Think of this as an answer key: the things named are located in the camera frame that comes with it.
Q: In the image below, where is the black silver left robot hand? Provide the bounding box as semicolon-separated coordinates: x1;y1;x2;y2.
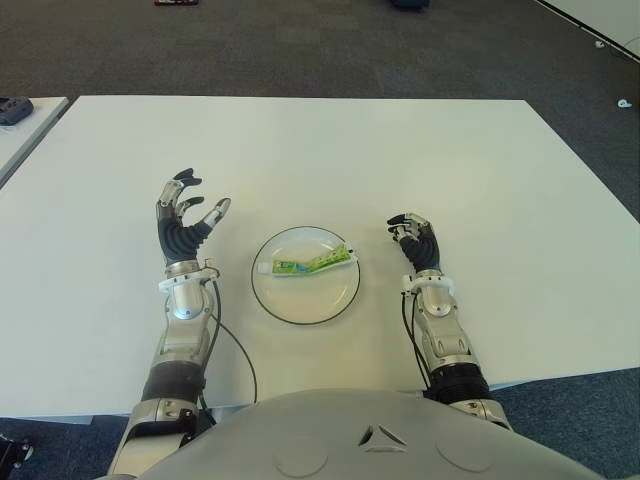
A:
152;167;233;266

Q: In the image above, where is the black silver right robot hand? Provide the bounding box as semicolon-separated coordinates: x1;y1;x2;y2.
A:
385;212;442;275

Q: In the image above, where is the white plate with black rim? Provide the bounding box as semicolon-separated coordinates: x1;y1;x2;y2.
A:
250;226;362;327

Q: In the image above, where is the white side table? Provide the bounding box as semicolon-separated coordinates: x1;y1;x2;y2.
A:
0;96;70;186

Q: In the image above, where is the black handheld controller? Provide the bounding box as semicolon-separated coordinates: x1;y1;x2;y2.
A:
0;96;35;126

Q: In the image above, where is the grey robot torso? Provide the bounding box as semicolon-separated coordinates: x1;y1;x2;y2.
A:
132;387;599;480

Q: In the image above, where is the black device on floor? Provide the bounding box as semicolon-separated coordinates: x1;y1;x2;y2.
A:
0;432;35;471

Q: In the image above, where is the white background table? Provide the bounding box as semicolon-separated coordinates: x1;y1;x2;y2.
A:
532;0;640;51

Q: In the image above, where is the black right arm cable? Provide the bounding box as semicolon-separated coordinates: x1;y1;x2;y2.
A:
399;292;431;389

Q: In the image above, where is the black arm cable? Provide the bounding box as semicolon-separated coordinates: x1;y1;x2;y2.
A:
197;259;259;426
399;292;431;389

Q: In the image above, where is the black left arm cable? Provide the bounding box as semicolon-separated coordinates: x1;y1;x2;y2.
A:
197;259;259;426

